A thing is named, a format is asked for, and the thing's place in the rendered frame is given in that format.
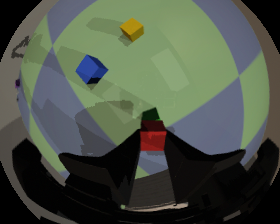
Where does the green block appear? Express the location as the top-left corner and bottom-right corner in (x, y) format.
(141, 108), (157, 117)
(141, 113), (160, 120)

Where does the red block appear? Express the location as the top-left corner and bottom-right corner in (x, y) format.
(140, 120), (167, 152)

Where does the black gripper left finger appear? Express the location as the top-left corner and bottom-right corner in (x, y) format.
(59, 128), (140, 205)

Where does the yellow cube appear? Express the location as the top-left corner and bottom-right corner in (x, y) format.
(120, 18), (144, 41)

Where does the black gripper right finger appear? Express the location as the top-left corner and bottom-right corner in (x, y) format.
(164, 129), (246, 205)

